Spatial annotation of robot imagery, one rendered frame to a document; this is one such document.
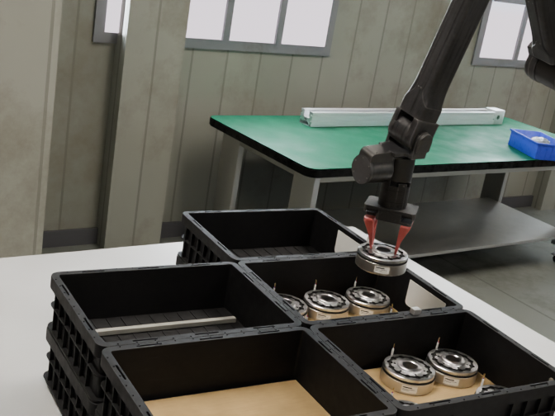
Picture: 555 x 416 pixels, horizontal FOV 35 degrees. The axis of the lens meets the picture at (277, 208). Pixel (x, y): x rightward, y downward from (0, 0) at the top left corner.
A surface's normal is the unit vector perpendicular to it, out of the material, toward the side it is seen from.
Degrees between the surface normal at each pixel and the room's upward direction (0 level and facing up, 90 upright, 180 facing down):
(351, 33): 90
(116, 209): 90
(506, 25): 90
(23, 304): 0
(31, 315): 0
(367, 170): 92
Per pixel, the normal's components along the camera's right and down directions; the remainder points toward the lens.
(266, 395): 0.16, -0.94
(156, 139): 0.56, 0.35
